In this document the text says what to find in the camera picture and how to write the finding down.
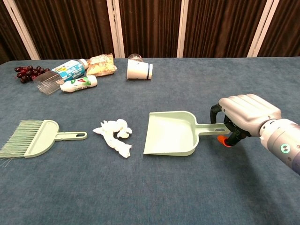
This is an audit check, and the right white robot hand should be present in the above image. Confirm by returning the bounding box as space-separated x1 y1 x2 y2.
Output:
210 93 283 148

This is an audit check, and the mint green dustpan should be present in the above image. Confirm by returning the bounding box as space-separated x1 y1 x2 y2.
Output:
142 110 232 157

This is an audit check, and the white tissue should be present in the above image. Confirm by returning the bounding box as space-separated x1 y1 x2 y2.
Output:
92 119 133 159

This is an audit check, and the mint green hand broom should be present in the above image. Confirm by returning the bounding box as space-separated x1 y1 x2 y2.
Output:
0 120 88 167

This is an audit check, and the dark brown pleated curtain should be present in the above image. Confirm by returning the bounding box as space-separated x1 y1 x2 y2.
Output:
0 0 32 65
257 0 300 58
182 0 268 58
118 0 182 59
14 0 115 60

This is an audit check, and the blue felt table cover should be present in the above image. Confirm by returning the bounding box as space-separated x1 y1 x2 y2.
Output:
0 57 300 225

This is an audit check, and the beige snack bag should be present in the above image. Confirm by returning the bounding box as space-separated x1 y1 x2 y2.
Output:
85 53 118 77

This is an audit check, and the small white green-label bottle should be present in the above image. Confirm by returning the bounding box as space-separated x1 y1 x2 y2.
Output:
60 75 98 94

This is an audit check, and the clear bottle with blue label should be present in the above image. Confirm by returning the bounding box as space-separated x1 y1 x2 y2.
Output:
33 58 89 95

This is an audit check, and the bunch of red grapes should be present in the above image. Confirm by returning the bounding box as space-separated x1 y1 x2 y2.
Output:
14 65 50 84

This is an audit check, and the white partition post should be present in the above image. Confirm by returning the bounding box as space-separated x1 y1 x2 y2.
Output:
3 0 41 60
177 0 195 58
247 0 274 58
106 0 125 59

